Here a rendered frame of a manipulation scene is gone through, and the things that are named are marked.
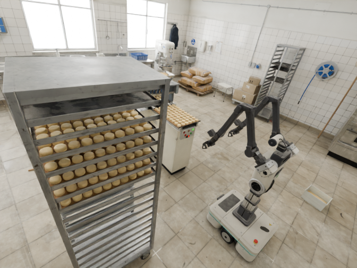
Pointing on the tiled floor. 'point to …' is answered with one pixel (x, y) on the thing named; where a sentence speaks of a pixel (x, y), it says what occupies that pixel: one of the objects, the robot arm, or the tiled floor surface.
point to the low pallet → (196, 90)
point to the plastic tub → (316, 198)
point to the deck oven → (346, 141)
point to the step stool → (224, 89)
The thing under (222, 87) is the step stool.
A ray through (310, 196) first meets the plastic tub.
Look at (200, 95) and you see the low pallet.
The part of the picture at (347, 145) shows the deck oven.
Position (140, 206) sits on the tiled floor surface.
